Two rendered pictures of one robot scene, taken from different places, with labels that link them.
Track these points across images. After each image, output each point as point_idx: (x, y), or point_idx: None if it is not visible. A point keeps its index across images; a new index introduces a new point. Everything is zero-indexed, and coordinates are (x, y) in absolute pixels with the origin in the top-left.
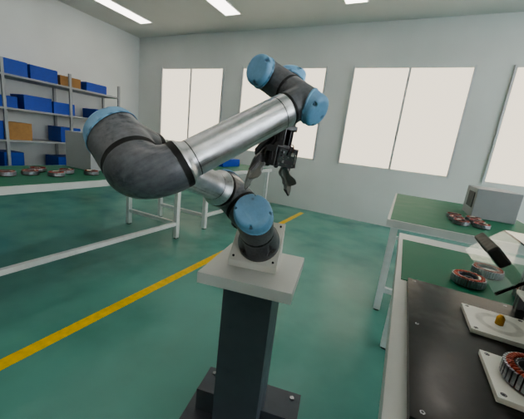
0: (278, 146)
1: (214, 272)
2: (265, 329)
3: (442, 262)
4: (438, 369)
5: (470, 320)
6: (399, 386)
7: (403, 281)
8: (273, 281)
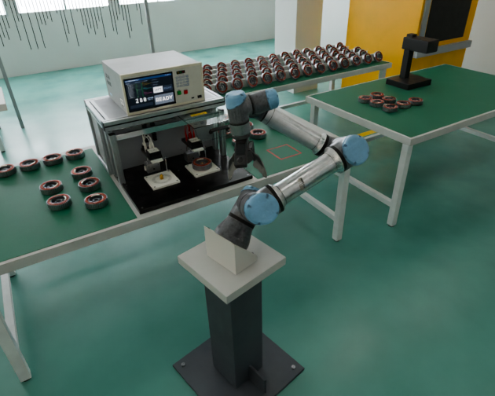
0: (251, 141)
1: (273, 253)
2: None
3: (56, 223)
4: (222, 178)
5: (172, 182)
6: (240, 184)
7: (139, 216)
8: None
